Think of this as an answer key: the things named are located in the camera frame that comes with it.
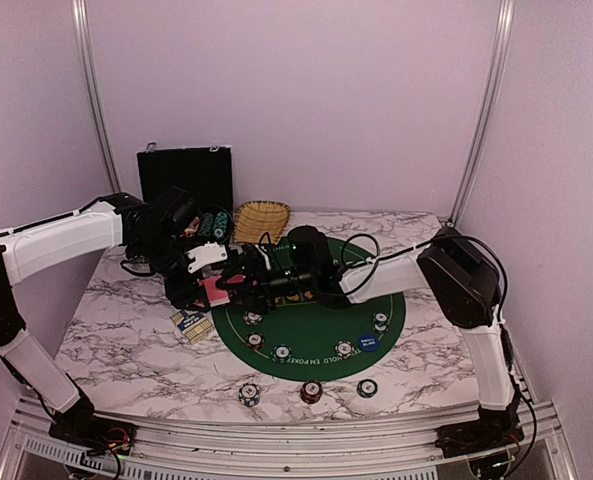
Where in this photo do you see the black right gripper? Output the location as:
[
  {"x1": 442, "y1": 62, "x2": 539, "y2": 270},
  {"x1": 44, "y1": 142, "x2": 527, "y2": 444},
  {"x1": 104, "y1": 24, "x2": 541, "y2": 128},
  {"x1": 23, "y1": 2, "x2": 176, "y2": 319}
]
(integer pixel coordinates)
[{"x1": 215, "y1": 258, "x2": 315, "y2": 316}]

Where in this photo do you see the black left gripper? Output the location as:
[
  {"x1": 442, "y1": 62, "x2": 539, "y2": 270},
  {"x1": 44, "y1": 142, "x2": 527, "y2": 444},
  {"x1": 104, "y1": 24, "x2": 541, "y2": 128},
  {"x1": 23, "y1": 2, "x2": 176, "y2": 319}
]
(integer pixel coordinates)
[{"x1": 132, "y1": 232, "x2": 210, "y2": 312}]

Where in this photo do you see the red playing card deck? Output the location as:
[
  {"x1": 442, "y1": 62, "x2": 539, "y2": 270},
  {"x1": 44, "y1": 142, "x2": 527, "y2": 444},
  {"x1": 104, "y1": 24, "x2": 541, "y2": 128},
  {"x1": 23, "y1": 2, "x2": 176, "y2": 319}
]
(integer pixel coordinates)
[{"x1": 199, "y1": 276, "x2": 230, "y2": 307}]

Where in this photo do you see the blue beige chip stack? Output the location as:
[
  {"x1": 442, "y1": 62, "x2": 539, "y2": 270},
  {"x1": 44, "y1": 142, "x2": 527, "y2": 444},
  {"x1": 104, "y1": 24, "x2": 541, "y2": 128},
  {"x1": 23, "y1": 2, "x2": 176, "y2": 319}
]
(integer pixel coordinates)
[{"x1": 238, "y1": 382, "x2": 260, "y2": 408}]

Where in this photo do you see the red black chip stack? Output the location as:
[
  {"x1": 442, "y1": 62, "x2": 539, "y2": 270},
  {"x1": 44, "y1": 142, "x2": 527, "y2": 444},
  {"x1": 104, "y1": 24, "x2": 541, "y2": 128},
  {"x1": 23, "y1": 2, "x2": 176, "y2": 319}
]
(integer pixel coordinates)
[{"x1": 300, "y1": 380, "x2": 323, "y2": 404}]

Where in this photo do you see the blue small blind button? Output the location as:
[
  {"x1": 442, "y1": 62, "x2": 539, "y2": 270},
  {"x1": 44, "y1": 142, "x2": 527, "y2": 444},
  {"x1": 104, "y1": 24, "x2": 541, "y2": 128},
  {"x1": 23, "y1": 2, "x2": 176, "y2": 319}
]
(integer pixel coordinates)
[{"x1": 357, "y1": 334, "x2": 380, "y2": 352}]

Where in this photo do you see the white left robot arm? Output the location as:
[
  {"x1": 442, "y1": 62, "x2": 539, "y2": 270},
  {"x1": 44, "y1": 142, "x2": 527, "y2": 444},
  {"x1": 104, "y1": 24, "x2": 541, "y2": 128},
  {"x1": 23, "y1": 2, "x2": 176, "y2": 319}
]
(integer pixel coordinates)
[{"x1": 0, "y1": 187, "x2": 205, "y2": 445}]

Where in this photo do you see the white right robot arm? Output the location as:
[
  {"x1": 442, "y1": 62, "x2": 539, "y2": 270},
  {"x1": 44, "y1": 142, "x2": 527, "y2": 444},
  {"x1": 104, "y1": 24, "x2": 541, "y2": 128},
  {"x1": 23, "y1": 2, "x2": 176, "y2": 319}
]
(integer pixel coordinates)
[{"x1": 216, "y1": 225, "x2": 520, "y2": 448}]

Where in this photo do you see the blue texas holdem card box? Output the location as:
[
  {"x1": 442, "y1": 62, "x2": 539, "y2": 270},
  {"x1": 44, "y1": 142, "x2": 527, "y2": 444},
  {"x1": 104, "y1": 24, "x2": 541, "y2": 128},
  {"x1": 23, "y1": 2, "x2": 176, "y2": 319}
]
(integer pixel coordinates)
[{"x1": 170, "y1": 310, "x2": 214, "y2": 344}]

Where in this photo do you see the green chip row in case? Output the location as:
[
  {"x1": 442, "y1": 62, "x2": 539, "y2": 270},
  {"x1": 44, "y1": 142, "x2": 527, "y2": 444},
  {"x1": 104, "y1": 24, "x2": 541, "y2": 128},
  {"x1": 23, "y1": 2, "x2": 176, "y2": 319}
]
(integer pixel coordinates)
[{"x1": 197, "y1": 212, "x2": 215, "y2": 238}]

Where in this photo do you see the woven bamboo tray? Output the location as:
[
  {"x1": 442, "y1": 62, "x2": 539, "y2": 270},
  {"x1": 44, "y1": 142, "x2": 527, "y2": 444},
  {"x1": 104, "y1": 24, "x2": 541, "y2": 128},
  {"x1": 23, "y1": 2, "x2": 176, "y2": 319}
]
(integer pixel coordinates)
[{"x1": 233, "y1": 200, "x2": 291, "y2": 244}]

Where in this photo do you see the teal chip row in case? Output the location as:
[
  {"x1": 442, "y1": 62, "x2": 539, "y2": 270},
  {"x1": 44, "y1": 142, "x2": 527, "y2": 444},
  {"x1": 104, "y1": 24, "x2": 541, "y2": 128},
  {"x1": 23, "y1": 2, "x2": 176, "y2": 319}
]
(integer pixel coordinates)
[{"x1": 212, "y1": 212, "x2": 229, "y2": 241}]

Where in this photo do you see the round green poker mat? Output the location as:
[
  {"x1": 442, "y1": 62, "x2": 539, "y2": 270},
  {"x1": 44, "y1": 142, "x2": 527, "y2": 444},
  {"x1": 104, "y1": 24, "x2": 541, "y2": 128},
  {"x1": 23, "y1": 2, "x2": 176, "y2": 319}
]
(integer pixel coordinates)
[{"x1": 212, "y1": 235, "x2": 406, "y2": 381}]

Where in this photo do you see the black poker chip case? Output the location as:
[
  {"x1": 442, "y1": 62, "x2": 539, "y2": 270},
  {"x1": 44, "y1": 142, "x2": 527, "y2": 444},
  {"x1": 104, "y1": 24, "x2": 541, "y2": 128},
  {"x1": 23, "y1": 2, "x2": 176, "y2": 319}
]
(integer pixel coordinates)
[{"x1": 137, "y1": 146, "x2": 234, "y2": 243}]

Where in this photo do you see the green teal chip stack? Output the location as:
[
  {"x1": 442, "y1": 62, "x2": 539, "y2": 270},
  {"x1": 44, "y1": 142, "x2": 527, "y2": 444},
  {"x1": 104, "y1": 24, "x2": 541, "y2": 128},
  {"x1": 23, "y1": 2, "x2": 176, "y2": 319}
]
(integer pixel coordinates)
[{"x1": 356, "y1": 379, "x2": 378, "y2": 398}]

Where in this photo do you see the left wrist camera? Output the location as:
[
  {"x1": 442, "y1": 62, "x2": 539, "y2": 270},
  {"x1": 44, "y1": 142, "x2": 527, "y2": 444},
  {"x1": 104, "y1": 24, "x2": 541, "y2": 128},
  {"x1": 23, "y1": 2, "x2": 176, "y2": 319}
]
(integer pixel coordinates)
[{"x1": 186, "y1": 242, "x2": 228, "y2": 274}]

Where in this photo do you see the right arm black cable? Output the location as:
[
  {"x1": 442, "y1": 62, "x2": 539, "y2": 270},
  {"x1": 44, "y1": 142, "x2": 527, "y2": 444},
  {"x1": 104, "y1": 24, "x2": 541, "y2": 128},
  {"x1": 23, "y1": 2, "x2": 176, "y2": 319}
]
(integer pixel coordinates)
[{"x1": 335, "y1": 232, "x2": 537, "y2": 451}]

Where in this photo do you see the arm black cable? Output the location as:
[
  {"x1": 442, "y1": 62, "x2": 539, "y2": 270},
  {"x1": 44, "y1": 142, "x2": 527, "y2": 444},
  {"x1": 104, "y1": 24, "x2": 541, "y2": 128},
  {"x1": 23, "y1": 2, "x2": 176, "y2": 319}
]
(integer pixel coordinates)
[
  {"x1": 335, "y1": 232, "x2": 537, "y2": 451},
  {"x1": 0, "y1": 197, "x2": 127, "y2": 351}
]

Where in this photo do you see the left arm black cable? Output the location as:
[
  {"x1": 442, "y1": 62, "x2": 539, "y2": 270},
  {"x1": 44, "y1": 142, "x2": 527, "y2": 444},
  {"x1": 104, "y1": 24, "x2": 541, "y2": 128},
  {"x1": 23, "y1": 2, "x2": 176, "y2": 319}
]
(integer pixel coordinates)
[{"x1": 0, "y1": 197, "x2": 127, "y2": 351}]

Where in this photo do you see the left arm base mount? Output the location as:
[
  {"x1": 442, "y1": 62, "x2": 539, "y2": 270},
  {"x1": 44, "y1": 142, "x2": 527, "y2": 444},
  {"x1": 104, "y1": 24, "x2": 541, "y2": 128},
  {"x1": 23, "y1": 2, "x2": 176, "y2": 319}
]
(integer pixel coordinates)
[{"x1": 49, "y1": 416, "x2": 136, "y2": 455}]

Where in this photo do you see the front aluminium rail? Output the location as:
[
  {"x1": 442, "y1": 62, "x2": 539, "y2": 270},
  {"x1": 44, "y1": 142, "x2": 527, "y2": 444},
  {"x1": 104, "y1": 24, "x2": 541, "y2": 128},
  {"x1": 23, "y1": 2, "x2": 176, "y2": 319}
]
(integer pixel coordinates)
[{"x1": 0, "y1": 397, "x2": 580, "y2": 479}]

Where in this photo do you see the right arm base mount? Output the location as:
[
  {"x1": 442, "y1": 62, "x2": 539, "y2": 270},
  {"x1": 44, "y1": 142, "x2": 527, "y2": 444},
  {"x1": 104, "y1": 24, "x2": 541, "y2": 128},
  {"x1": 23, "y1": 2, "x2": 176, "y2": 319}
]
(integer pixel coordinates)
[{"x1": 435, "y1": 420, "x2": 525, "y2": 458}]

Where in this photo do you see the left aluminium frame post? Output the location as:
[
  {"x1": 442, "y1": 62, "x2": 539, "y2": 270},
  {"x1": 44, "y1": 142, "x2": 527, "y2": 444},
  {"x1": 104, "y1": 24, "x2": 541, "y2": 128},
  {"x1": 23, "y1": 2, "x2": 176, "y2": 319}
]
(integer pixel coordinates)
[{"x1": 71, "y1": 0, "x2": 122, "y2": 194}]

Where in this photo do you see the aluminium frame post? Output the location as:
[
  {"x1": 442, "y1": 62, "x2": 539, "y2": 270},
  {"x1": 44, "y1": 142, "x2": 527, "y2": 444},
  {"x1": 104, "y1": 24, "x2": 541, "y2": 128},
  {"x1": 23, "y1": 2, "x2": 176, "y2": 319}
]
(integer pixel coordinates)
[
  {"x1": 448, "y1": 0, "x2": 516, "y2": 226},
  {"x1": 71, "y1": 0, "x2": 122, "y2": 194}
]

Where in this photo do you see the right aluminium frame post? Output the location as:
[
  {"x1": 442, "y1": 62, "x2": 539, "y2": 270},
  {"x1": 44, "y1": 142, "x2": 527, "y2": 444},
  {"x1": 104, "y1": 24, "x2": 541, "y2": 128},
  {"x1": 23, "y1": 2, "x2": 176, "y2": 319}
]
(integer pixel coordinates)
[{"x1": 448, "y1": 0, "x2": 516, "y2": 226}]

